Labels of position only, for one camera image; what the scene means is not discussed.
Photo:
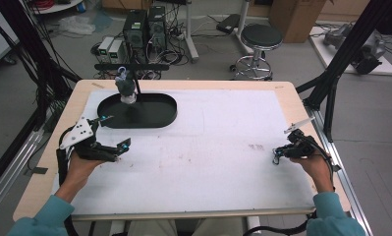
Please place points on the white plastic bag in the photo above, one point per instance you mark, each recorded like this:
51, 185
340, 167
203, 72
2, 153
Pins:
76, 25

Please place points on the black computer tower green label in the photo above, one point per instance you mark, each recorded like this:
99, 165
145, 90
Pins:
135, 29

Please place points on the light wooden table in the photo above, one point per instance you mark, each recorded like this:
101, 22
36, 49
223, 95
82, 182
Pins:
305, 98

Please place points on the black round stool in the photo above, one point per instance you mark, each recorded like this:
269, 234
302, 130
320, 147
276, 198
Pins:
261, 36

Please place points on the grey power supply unit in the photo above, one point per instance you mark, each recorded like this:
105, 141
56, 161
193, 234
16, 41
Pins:
104, 49
116, 51

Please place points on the black oval tray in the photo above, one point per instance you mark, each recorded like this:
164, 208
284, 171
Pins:
154, 114

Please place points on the black flat power brick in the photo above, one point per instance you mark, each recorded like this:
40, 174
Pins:
228, 23

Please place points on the white desk leg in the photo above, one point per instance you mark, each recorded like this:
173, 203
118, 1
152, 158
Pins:
189, 32
243, 23

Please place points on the person's left hand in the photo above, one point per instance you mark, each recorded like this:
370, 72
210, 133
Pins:
80, 170

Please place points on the person's right hand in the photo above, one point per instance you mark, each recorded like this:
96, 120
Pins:
318, 168

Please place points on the brown cardboard box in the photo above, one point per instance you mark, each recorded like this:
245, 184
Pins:
295, 19

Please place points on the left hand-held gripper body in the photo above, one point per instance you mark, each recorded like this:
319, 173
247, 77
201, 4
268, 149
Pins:
85, 144

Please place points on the black tape strip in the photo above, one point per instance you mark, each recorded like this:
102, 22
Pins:
337, 168
36, 170

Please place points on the person's beige trousers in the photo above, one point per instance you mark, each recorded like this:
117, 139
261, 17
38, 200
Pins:
151, 228

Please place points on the white foam mat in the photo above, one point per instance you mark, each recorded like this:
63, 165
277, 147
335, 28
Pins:
190, 170

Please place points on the aluminium rail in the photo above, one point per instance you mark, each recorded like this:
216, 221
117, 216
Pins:
10, 173
346, 183

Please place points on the white round table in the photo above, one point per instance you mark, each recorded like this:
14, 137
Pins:
57, 7

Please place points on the grey and black machine parts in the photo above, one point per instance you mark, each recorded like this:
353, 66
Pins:
368, 52

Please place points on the black metal frame post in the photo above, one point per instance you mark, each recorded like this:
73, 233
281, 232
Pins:
36, 52
344, 55

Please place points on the white floor board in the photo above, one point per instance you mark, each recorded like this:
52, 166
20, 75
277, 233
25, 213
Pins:
327, 54

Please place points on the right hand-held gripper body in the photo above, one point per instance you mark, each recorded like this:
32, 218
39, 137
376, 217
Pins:
303, 146

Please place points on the silver metal carabiner clasp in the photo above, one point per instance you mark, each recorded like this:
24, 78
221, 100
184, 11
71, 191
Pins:
275, 162

